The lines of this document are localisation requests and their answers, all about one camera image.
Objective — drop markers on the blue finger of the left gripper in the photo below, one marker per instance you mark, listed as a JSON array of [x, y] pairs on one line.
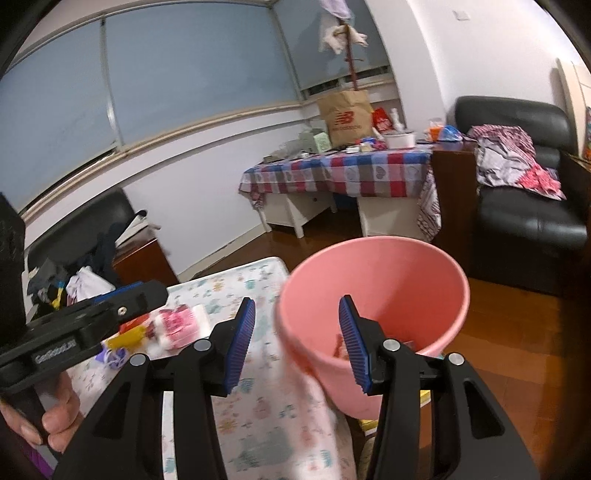
[[117, 291]]

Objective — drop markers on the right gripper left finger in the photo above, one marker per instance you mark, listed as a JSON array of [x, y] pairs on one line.
[[209, 367]]

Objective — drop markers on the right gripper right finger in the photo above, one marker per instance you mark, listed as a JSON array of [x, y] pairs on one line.
[[386, 367]]

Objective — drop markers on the pink white wrapper trash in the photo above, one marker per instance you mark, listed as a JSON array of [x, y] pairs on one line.
[[175, 328]]

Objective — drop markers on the purple white trash piece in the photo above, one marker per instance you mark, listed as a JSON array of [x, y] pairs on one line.
[[112, 358]]

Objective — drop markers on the pink plastic trash bucket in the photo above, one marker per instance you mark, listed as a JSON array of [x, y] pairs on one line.
[[417, 292]]

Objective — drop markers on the person's left hand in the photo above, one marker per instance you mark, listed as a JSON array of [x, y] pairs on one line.
[[60, 422]]

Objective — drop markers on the brown wooden side cabinet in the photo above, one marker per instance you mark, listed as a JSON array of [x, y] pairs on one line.
[[143, 260]]

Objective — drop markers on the yellow red toy piece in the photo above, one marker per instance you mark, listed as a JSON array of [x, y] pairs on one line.
[[130, 335]]

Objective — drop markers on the clothes pile on sofa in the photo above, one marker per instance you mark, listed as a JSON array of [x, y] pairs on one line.
[[51, 288]]

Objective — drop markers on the black leather sofa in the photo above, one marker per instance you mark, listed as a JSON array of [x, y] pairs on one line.
[[86, 236]]

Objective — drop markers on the floral tablecloth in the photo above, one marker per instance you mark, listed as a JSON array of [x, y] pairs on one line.
[[277, 423]]

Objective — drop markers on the white desk under cloth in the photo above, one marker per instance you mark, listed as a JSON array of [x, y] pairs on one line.
[[332, 212]]

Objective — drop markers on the black leather armchair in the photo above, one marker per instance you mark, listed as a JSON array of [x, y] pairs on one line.
[[521, 238]]

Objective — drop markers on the checkered tablecloth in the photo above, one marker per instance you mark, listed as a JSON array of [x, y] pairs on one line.
[[395, 189]]

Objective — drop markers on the dark wooden cabinet by armchair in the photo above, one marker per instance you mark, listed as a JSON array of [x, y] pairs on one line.
[[454, 167]]

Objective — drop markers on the white round bowl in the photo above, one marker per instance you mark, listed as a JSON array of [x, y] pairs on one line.
[[400, 141]]

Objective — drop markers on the green tissue box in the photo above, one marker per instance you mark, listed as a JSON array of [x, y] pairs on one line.
[[315, 142]]

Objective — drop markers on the white figurine bottle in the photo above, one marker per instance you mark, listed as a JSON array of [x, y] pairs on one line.
[[398, 125]]

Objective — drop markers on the orange box on table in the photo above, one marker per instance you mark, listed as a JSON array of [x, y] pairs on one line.
[[435, 128]]

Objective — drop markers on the pile of clothes on armchair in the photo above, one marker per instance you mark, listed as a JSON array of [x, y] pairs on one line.
[[506, 157]]

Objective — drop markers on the blue plastic bag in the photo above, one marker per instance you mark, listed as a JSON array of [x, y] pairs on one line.
[[449, 134]]

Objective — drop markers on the red small gift bag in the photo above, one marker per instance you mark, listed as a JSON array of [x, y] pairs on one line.
[[381, 121]]

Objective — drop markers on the brown paper shopping bag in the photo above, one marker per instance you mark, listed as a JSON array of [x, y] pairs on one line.
[[348, 116]]

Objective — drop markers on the wooden coat rack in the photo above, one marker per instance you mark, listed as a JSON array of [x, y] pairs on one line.
[[337, 33]]

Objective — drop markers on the white wall switch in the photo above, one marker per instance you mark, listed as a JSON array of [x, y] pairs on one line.
[[462, 15]]

